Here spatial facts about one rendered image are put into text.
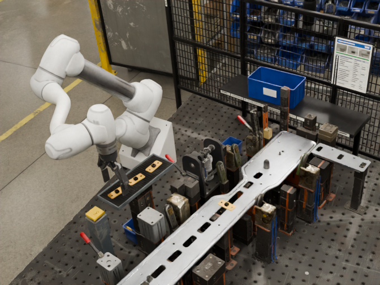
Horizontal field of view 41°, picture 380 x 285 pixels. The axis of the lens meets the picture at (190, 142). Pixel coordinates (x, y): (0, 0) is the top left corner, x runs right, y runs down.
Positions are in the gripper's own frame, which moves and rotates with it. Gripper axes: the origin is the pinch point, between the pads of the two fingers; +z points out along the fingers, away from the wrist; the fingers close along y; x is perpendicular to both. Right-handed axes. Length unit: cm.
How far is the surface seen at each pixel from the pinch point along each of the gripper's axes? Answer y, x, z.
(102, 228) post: 6.2, -14.4, 11.3
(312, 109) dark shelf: 18, 126, 17
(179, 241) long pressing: 30.8, 7.4, 20.1
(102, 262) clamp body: 19.3, -25.0, 14.1
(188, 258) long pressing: 40.4, 3.3, 20.0
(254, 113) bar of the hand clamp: 11, 82, 0
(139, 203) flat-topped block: 4.0, 8.0, 14.5
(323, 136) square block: 36, 109, 18
